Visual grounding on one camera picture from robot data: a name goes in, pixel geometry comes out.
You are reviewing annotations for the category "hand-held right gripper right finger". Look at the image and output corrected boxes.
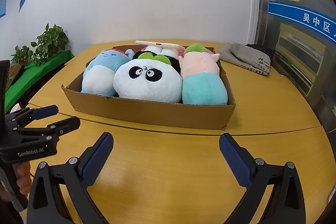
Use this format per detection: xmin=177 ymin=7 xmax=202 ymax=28
xmin=219 ymin=133 xmax=306 ymax=224

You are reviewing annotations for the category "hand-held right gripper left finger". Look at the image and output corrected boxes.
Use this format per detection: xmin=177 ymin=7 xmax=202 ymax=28
xmin=26 ymin=132 xmax=124 ymax=224

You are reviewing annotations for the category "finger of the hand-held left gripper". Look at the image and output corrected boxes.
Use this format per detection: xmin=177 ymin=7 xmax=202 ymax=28
xmin=5 ymin=105 xmax=59 ymax=127
xmin=16 ymin=116 xmax=81 ymax=145

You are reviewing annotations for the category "brown cardboard box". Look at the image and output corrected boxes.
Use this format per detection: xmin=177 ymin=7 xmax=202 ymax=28
xmin=62 ymin=44 xmax=236 ymax=131

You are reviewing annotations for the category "white panda plush toy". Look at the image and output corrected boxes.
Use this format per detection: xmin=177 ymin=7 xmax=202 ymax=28
xmin=113 ymin=52 xmax=183 ymax=103

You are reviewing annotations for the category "person's left forearm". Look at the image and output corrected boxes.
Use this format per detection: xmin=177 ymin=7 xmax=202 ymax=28
xmin=0 ymin=185 xmax=27 ymax=224

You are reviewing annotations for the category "person's left hand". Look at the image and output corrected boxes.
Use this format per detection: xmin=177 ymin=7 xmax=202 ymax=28
xmin=16 ymin=161 xmax=32 ymax=195

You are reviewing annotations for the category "brown paper bag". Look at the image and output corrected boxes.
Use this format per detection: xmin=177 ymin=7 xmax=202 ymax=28
xmin=8 ymin=64 xmax=22 ymax=83

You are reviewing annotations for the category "blue plush toy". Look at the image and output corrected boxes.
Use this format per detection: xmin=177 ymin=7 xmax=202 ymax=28
xmin=81 ymin=48 xmax=135 ymax=96

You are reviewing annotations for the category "small green potted plant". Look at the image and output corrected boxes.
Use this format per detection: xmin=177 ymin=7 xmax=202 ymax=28
xmin=10 ymin=46 xmax=34 ymax=67

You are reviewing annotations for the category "large green potted plant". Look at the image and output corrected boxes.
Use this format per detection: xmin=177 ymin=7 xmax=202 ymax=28
xmin=31 ymin=23 xmax=70 ymax=67

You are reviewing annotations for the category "pink and teal plush toy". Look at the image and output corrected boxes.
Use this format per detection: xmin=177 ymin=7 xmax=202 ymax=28
xmin=178 ymin=43 xmax=228 ymax=105

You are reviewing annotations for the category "grey cloth bag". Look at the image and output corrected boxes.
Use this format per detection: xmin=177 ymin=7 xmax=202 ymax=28
xmin=218 ymin=42 xmax=271 ymax=77

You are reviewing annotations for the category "shelf behind glass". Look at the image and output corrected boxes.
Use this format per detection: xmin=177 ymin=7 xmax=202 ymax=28
xmin=273 ymin=22 xmax=326 ymax=96

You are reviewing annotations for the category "pink strawberry plush toy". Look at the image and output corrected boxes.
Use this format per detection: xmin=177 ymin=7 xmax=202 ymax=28
xmin=140 ymin=46 xmax=185 ymax=58

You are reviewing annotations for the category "blue door banner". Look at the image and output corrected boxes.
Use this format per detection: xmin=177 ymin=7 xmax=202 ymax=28
xmin=268 ymin=1 xmax=336 ymax=42

